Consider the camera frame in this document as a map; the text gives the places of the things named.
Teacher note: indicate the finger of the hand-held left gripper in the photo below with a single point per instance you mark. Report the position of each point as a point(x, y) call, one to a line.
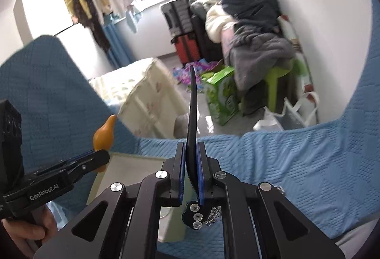
point(92, 162)
point(80, 157)

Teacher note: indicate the bed with cream cover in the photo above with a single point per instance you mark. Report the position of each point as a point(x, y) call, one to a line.
point(139, 89)

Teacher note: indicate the white wardrobe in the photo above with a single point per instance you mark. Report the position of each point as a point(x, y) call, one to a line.
point(41, 12)

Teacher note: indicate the white tote bag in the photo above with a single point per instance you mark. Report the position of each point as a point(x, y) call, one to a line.
point(291, 119)

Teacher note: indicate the orange gourd pendant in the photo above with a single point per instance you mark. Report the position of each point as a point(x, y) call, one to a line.
point(104, 134)

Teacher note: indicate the green printed carton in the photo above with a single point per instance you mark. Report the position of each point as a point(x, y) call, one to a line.
point(222, 95)

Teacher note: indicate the colourful wrapping paper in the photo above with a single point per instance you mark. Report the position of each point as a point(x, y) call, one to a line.
point(182, 76)

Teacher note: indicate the light blue cloth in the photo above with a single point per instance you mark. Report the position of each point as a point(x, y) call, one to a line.
point(59, 214)

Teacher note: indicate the pale green cardboard box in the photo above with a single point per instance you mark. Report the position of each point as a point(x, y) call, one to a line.
point(130, 167)

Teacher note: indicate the blue curtain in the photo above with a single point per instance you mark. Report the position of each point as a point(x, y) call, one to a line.
point(118, 45)

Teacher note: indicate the rolled apple print mat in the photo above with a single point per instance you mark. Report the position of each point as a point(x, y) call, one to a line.
point(299, 48)

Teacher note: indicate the person's left hand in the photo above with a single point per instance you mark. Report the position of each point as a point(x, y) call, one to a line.
point(20, 232)

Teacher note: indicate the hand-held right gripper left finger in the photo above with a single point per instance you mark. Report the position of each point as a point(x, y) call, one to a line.
point(182, 181)

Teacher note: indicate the red suitcase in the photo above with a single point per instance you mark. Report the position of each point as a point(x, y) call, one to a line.
point(185, 49)

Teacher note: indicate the pile of clothes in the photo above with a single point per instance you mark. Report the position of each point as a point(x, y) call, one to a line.
point(252, 27)

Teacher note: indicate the black rhinestone hair clip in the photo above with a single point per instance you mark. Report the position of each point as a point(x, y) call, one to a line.
point(193, 116)

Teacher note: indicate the green plastic stool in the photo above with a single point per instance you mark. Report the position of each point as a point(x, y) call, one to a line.
point(276, 80)

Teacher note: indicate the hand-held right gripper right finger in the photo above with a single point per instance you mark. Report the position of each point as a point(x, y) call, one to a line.
point(202, 178)

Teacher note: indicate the black suitcase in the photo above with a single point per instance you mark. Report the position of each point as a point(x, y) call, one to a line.
point(204, 36)

